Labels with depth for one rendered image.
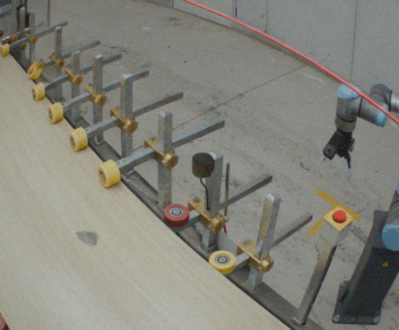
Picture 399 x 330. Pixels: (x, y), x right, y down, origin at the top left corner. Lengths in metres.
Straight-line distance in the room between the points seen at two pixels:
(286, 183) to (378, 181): 0.73
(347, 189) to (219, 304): 2.03
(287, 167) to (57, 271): 2.18
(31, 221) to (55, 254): 0.19
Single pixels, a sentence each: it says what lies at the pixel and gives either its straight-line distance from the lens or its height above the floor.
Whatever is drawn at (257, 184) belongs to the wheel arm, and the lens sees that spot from 2.04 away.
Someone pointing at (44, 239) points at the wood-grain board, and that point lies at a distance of 1.78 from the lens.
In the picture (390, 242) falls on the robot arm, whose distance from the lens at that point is 2.08.
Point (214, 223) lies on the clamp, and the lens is 1.87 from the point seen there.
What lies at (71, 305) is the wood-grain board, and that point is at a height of 0.90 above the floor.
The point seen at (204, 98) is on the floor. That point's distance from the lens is 4.07.
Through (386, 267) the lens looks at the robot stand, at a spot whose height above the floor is 0.46.
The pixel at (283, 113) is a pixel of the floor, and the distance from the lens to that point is 4.02.
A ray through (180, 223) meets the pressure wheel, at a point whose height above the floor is 0.89.
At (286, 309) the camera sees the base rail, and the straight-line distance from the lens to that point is 1.84.
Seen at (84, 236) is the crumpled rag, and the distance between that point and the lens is 1.77.
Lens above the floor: 2.17
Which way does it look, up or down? 39 degrees down
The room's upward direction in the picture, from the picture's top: 3 degrees clockwise
